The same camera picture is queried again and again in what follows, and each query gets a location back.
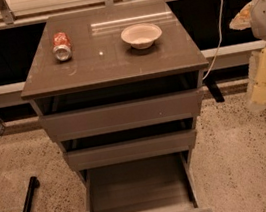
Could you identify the grey drawer cabinet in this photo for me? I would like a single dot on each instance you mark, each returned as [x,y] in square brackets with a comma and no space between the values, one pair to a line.
[104,70]

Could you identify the grey top drawer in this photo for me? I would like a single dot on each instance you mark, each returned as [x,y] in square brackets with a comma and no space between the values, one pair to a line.
[122,116]

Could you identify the black bracket leg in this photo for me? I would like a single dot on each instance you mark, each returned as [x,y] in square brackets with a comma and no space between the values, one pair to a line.
[214,90]

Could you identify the grey open bottom drawer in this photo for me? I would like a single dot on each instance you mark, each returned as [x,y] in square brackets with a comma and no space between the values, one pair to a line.
[157,184]

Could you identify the white paper bowl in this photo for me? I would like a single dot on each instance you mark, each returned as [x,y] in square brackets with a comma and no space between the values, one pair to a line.
[141,36]

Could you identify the red coke can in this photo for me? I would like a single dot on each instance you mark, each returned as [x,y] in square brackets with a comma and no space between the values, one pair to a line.
[62,46]

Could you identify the grey middle drawer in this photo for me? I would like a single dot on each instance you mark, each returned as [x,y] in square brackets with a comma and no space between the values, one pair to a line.
[131,150]

